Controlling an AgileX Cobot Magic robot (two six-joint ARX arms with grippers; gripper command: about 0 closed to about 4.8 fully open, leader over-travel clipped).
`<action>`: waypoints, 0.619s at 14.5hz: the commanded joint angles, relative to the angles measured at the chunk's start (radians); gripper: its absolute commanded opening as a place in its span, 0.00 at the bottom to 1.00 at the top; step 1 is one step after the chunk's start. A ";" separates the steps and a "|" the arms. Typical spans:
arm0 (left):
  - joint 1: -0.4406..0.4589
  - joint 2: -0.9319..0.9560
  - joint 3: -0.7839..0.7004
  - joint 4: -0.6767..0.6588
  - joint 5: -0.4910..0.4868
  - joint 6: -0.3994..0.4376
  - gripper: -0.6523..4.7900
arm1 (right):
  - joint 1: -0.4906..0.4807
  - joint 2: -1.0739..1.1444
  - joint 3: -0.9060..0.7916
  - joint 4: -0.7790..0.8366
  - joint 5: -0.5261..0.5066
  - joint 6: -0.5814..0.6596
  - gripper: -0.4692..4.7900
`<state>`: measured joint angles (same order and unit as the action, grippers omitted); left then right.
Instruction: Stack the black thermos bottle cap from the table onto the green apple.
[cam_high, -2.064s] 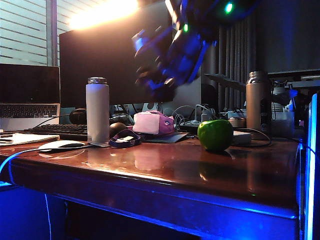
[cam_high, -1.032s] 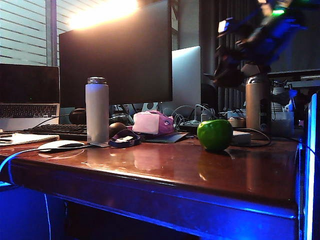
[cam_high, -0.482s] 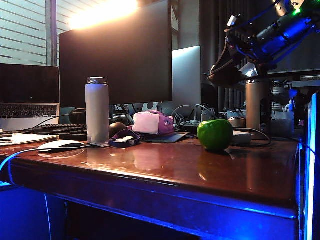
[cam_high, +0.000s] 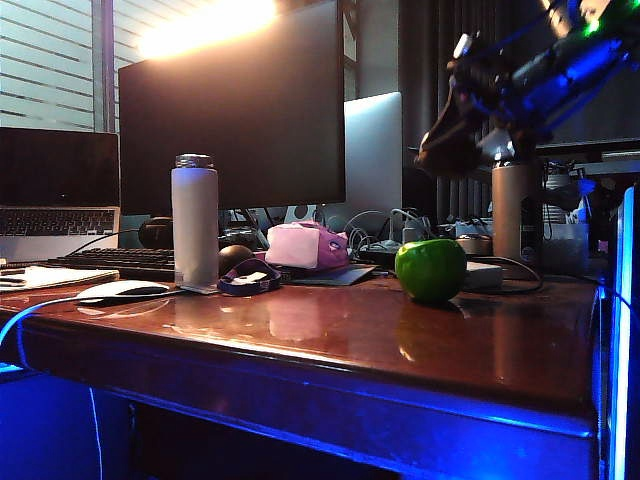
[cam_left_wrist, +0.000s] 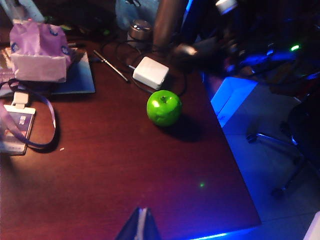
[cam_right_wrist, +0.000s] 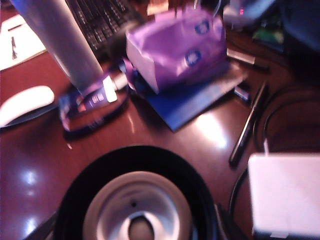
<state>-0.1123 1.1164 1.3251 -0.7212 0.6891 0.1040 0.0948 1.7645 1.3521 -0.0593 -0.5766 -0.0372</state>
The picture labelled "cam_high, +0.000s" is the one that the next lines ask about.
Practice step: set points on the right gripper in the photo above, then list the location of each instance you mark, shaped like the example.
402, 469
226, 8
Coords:
492, 82

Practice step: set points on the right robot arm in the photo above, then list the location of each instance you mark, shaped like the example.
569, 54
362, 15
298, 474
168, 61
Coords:
585, 65

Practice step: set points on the grey metal thermos bottle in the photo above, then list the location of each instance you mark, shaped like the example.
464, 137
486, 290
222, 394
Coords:
512, 215

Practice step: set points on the green apple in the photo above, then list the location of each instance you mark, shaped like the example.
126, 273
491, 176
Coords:
430, 271

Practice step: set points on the white thermos bottle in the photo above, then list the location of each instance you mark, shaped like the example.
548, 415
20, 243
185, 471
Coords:
195, 225

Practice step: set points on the black shelf board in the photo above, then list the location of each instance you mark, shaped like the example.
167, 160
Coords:
590, 146

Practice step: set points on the round metal tin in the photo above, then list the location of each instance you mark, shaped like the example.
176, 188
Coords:
474, 244

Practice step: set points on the clear plastic container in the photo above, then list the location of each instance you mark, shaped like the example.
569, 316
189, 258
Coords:
565, 246

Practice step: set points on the dark pleated curtain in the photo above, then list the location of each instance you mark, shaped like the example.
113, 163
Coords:
425, 50

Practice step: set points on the silver monitor back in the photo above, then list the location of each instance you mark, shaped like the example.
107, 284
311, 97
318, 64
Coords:
372, 155

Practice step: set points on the white power adapter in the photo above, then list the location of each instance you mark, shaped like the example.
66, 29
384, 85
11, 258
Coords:
482, 275

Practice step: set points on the white power strip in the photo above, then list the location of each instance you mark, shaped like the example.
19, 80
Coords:
382, 245

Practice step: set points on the dark flat pad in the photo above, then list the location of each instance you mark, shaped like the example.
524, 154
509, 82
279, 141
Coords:
345, 275

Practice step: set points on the blue lit vertical panel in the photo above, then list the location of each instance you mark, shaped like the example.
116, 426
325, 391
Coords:
622, 325

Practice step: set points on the pink plush tissue box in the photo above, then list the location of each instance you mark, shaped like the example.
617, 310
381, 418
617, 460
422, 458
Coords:
295, 245

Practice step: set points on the large black monitor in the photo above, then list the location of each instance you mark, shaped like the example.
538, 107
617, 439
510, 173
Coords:
232, 130

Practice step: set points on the dark round ball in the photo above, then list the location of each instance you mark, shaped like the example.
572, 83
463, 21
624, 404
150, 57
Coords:
233, 255

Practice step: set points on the purple wristband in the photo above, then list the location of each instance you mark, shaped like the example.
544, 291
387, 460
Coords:
235, 286

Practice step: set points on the black round speaker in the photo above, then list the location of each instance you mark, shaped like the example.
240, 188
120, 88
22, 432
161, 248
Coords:
156, 231

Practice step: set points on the black keyboard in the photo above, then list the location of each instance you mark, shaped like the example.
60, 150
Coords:
120, 260

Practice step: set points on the white computer mouse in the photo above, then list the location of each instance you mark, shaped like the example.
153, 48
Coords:
122, 290

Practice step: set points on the open silver laptop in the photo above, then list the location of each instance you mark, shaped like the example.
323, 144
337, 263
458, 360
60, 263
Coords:
55, 200

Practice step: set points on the white window blinds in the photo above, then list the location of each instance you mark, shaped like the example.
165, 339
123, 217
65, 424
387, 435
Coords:
45, 60

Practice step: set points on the white paper notebook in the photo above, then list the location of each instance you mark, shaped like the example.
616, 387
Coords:
55, 276

